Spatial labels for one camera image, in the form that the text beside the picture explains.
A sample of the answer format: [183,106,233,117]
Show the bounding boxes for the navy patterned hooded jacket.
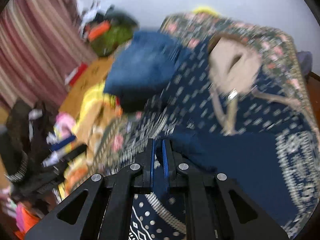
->
[97,33,320,240]

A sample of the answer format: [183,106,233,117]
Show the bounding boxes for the pink plush toy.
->
[54,112,76,139]

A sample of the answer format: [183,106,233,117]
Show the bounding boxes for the yellow cartoon blanket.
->
[58,82,122,199]

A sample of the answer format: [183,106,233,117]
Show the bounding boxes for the striped red curtain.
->
[1,0,97,108]

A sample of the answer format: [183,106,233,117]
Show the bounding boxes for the floral bedspread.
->
[57,14,319,239]

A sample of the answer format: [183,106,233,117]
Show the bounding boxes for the blue denim garment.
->
[104,30,191,101]

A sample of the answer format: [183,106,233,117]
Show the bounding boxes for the orange box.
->
[87,21,111,42]

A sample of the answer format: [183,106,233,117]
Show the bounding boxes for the grey purple backpack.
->
[297,51,313,79]

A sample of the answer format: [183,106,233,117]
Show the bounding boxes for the yellow headboard edge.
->
[193,5,220,16]

